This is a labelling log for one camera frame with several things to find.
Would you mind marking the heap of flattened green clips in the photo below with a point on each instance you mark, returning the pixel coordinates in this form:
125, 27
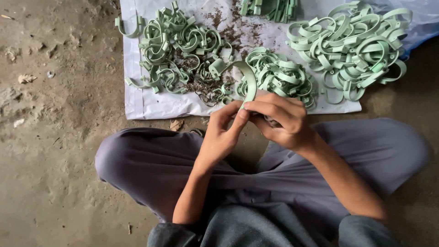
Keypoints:
277, 73

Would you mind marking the person's grey trousers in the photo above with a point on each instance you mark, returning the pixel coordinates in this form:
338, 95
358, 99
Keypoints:
144, 164

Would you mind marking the pile of large green clips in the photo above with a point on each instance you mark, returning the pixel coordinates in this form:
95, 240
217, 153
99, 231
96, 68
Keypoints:
353, 48

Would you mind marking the pile of small green clips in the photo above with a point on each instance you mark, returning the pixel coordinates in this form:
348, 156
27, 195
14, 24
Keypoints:
171, 44

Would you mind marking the brown shavings debris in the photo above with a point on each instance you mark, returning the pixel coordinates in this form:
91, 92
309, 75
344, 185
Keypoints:
202, 85

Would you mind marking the person's right hand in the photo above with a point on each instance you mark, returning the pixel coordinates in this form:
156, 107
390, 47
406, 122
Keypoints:
288, 123

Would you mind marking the single open green clip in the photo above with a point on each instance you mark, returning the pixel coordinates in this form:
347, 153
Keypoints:
128, 32

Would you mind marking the person's dark grey shirt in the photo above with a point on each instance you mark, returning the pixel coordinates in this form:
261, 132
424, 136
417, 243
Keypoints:
260, 226

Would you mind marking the green plastic pipe clip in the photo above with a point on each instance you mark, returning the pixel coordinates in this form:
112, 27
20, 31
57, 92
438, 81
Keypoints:
249, 80

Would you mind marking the white plastic sheet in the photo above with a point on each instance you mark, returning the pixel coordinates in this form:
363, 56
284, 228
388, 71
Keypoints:
151, 103

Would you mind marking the clear blue plastic bag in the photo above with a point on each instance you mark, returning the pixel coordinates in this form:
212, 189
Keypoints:
423, 24

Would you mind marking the person's left hand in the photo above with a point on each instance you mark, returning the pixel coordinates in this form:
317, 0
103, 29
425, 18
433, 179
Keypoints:
219, 133

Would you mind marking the dry leaf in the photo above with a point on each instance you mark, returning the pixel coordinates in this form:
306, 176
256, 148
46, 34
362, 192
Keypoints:
26, 78
176, 125

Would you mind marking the bunch of straight green clips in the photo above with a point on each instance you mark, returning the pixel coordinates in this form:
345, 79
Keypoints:
271, 8

